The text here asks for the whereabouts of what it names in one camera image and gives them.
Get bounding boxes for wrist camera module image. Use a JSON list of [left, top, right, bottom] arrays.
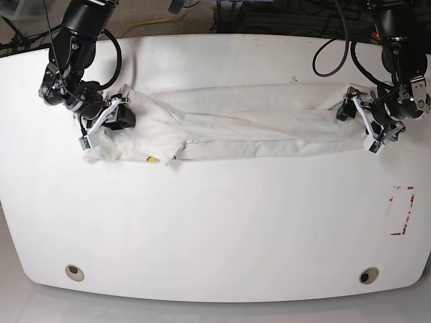
[[363, 135, 385, 155], [79, 133, 100, 150]]

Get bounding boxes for right table grommet hole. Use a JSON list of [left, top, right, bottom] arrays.
[[359, 267, 379, 285]]

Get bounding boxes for white T-shirt with yellow print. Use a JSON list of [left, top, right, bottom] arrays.
[[84, 83, 366, 164]]

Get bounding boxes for table grommet hole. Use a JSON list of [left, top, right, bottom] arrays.
[[65, 264, 85, 282], [359, 267, 379, 285]]

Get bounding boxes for yellow cable on floor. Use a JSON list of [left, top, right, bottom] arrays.
[[116, 6, 181, 40]]

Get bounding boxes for red tape rectangle marking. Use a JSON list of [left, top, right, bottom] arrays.
[[387, 186, 415, 236]]

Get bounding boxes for black white gripper image left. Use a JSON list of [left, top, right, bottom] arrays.
[[66, 81, 136, 135]]

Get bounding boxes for wrist camera module image right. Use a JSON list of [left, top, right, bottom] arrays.
[[363, 135, 385, 155]]

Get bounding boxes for left table grommet hole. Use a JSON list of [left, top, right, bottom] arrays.
[[65, 264, 85, 282]]

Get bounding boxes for wrist camera module image left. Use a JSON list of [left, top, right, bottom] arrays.
[[79, 133, 100, 150]]

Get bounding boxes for black white gripper image right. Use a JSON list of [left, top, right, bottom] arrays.
[[336, 77, 430, 143]]

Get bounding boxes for black tripod stand legs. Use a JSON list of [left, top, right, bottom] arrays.
[[1, 7, 49, 57]]

